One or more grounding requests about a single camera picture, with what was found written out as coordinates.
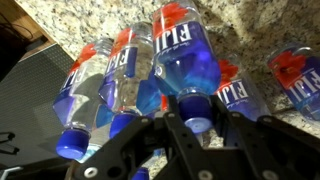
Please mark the Fiji bottle far left row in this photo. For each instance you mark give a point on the Fiji bottle far left row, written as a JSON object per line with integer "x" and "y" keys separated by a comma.
{"x": 78, "y": 105}

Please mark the fiji bottle in row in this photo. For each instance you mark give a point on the fiji bottle in row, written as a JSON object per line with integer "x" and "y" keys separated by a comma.
{"x": 237, "y": 90}
{"x": 128, "y": 88}
{"x": 296, "y": 67}

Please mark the black cabinet with speaker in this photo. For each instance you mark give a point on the black cabinet with speaker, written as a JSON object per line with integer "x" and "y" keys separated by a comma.
{"x": 26, "y": 98}

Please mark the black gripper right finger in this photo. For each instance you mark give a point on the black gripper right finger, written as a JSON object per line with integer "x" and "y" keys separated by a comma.
{"x": 265, "y": 149}

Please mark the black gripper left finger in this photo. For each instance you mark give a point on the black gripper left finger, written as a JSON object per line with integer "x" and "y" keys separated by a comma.
{"x": 122, "y": 156}

